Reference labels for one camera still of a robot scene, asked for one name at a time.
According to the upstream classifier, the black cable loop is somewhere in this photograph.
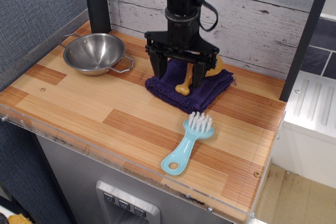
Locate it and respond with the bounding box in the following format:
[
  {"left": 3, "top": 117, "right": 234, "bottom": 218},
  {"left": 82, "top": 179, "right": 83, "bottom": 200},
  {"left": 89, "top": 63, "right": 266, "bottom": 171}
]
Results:
[{"left": 199, "top": 0, "right": 218, "bottom": 33}]

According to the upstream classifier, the clear acrylic table edge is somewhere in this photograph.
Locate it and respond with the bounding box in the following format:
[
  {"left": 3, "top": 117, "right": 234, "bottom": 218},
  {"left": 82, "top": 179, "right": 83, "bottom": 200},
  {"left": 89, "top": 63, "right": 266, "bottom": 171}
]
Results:
[{"left": 0, "top": 103, "right": 257, "bottom": 222}]

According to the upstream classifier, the brown plastic chicken drumstick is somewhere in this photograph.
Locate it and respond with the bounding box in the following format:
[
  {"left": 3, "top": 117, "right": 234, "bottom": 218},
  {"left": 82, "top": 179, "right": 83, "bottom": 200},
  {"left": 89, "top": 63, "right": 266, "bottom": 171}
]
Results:
[{"left": 175, "top": 55, "right": 224, "bottom": 96}]

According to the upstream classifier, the purple folded towel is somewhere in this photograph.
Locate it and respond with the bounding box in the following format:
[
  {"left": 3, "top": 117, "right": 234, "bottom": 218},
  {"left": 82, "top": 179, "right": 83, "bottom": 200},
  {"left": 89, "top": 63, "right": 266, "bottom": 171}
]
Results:
[{"left": 145, "top": 59, "right": 234, "bottom": 114}]

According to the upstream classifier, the metal bowl with handles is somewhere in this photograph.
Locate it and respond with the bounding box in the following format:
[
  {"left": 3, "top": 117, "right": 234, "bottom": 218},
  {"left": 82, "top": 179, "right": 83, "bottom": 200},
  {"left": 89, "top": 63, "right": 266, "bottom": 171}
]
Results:
[{"left": 59, "top": 33, "right": 134, "bottom": 76}]

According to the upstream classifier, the yellow object bottom left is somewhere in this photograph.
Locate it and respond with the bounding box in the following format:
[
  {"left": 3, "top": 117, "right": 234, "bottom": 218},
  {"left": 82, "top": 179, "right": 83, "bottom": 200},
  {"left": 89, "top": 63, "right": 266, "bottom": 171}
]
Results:
[{"left": 7, "top": 214, "right": 32, "bottom": 224}]

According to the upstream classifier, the black right frame post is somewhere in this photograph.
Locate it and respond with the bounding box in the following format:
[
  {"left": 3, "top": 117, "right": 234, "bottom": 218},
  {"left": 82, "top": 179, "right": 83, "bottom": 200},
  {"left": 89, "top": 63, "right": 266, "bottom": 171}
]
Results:
[{"left": 279, "top": 0, "right": 326, "bottom": 102}]

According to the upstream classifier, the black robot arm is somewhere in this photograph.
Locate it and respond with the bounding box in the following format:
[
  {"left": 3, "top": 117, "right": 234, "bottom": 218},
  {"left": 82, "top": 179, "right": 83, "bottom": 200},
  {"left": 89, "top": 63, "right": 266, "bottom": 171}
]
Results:
[{"left": 144, "top": 0, "right": 219, "bottom": 88}]

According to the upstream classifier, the light blue dish brush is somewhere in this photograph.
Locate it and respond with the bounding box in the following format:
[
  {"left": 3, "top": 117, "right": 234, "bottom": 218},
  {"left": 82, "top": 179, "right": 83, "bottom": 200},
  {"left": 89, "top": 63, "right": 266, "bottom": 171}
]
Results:
[{"left": 161, "top": 112, "right": 214, "bottom": 176}]

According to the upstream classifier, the black left frame post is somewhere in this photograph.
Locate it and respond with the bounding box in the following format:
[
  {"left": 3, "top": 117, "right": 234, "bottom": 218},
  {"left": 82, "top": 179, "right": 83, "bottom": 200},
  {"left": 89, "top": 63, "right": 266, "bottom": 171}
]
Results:
[{"left": 87, "top": 0, "right": 111, "bottom": 34}]

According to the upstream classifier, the grey toy fridge cabinet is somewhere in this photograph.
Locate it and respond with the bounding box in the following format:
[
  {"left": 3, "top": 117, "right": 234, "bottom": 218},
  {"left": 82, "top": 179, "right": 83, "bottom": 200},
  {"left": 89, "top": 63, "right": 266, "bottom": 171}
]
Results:
[{"left": 37, "top": 136, "right": 253, "bottom": 223}]

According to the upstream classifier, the silver dispenser button panel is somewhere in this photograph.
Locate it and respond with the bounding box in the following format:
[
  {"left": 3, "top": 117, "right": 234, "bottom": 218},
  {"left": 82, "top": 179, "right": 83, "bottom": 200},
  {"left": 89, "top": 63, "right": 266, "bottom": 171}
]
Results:
[{"left": 96, "top": 180, "right": 161, "bottom": 223}]

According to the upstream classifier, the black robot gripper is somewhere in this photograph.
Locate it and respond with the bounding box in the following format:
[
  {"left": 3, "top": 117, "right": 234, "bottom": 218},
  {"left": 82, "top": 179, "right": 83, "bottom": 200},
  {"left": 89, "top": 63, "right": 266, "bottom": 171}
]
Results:
[{"left": 144, "top": 19, "right": 219, "bottom": 89}]

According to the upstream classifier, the white toy sink drainboard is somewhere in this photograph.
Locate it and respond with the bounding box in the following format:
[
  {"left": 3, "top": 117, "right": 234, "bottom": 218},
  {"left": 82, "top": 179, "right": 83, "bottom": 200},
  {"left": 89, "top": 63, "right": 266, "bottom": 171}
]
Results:
[{"left": 285, "top": 71, "right": 335, "bottom": 137}]

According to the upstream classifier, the black frame post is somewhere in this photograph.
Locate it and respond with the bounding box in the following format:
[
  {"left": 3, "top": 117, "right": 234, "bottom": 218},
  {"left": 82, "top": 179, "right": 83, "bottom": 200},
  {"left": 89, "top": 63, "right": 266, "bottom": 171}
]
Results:
[
  {"left": 279, "top": 0, "right": 326, "bottom": 102},
  {"left": 87, "top": 0, "right": 111, "bottom": 34}
]

